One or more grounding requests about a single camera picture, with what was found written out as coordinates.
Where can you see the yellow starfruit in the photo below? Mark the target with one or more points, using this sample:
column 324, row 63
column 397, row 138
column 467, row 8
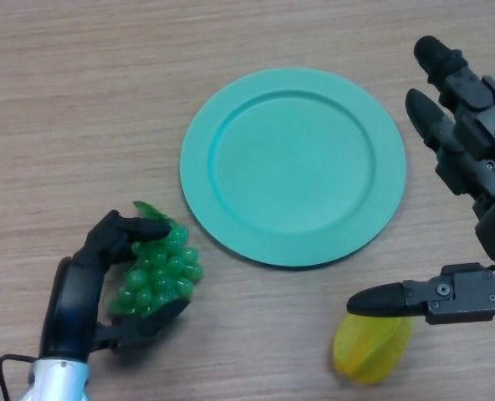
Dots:
column 368, row 351

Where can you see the green grapes bunch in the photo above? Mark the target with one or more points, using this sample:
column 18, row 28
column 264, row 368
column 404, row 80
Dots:
column 159, row 275

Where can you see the green round plate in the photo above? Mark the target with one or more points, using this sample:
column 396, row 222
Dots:
column 292, row 167

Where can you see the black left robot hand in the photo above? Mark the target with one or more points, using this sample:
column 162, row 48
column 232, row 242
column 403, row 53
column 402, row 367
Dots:
column 72, row 301

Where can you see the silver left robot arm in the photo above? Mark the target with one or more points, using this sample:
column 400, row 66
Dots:
column 55, row 380

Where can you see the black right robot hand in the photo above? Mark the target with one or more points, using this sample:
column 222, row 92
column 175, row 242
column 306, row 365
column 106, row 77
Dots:
column 473, row 117

